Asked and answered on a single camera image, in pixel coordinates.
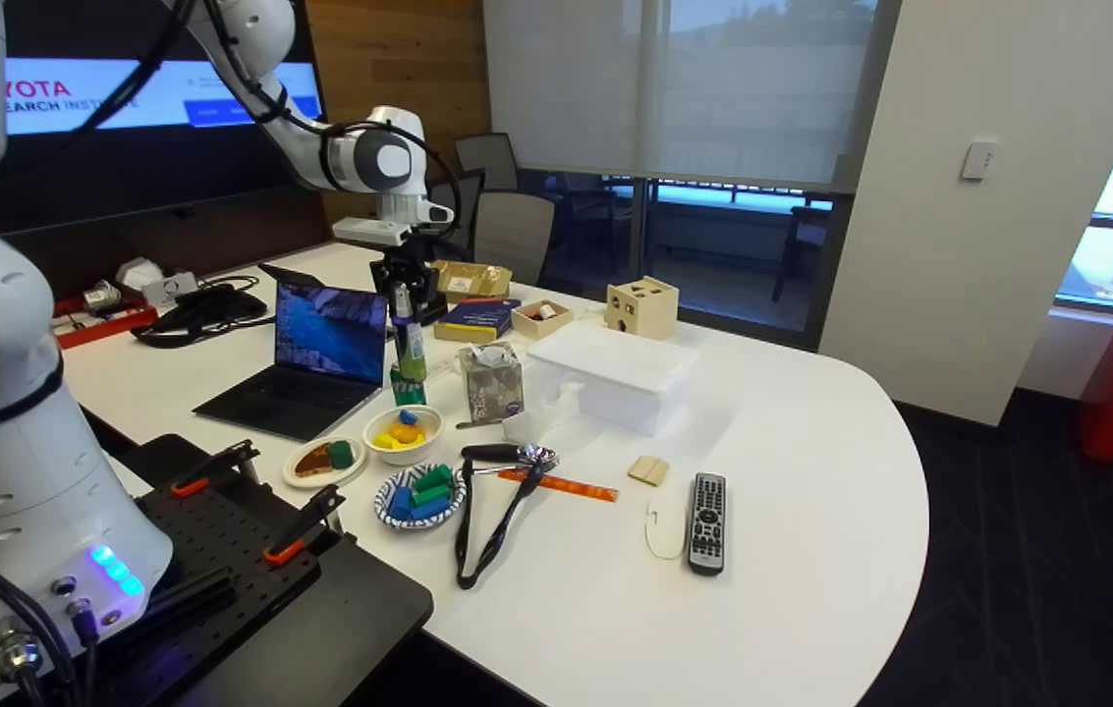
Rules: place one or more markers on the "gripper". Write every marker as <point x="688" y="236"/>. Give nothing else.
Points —
<point x="406" y="267"/>

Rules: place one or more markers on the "blue bottle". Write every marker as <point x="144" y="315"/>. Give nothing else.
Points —
<point x="411" y="344"/>

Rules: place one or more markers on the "flat cardboard box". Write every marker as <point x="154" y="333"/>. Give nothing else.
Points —
<point x="471" y="280"/>

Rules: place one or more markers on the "blue and yellow book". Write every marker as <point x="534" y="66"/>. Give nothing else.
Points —
<point x="475" y="319"/>

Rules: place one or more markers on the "black laptop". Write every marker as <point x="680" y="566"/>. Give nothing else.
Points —
<point x="320" y="363"/>

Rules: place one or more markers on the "patterned tissue box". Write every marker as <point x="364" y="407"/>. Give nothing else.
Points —
<point x="492" y="388"/>

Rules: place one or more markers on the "group of office chairs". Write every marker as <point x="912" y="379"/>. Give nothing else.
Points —
<point x="512" y="231"/>

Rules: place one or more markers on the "heap of yellow toy pieces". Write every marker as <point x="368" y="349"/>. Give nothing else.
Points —
<point x="402" y="433"/>

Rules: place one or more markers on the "small open wooden box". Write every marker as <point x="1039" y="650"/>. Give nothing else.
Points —
<point x="541" y="321"/>

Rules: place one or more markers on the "white bowl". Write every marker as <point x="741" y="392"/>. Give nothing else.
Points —
<point x="404" y="450"/>

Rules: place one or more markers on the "green block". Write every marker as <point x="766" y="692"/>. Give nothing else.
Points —
<point x="341" y="455"/>

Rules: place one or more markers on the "brown toy food piece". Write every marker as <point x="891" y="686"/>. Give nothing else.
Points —
<point x="313" y="462"/>

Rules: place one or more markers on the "heap of green blue blocks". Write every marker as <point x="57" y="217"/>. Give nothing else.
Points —
<point x="428" y="491"/>

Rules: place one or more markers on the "small white plate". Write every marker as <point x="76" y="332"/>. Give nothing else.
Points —
<point x="306" y="476"/>

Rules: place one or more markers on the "silver spoon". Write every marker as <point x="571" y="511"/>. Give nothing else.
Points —
<point x="538" y="456"/>

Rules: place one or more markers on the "blue patterned paper plate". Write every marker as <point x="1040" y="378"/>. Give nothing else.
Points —
<point x="387" y="513"/>

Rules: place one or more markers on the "white foam box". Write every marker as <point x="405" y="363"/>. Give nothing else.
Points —
<point x="625" y="378"/>

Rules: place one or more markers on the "wooden shape sorter box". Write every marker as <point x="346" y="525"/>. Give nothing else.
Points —
<point x="642" y="309"/>

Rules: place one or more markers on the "white power adapter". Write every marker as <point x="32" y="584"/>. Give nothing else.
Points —
<point x="169" y="289"/>

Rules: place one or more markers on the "black and orange clamp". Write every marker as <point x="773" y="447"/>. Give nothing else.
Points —
<point x="306" y="525"/>
<point x="212" y="466"/>

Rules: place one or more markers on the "orange ruler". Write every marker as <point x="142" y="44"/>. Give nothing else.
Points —
<point x="576" y="486"/>

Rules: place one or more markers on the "black tongs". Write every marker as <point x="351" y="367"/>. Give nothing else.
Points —
<point x="492" y="540"/>

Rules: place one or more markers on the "white folded paper shape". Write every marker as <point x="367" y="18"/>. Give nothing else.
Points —
<point x="138" y="273"/>

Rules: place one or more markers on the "small wooden block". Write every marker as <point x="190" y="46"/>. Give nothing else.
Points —
<point x="648" y="470"/>

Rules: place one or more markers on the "red tray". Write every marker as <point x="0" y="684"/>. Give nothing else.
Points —
<point x="99" y="327"/>

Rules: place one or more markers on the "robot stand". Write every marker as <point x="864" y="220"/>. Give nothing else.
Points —
<point x="320" y="628"/>

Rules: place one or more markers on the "white computer mouse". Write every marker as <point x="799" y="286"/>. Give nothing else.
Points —
<point x="664" y="530"/>

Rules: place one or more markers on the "grey remote control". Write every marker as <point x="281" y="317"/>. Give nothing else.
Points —
<point x="707" y="525"/>

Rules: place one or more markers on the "white roller blind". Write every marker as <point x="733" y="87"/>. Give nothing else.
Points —
<point x="713" y="88"/>

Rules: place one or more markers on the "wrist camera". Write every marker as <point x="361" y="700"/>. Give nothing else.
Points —
<point x="371" y="232"/>

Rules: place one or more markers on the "large wall screen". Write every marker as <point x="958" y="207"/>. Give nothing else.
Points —
<point x="173" y="147"/>

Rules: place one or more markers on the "wall switch plate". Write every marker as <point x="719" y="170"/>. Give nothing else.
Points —
<point x="978" y="160"/>

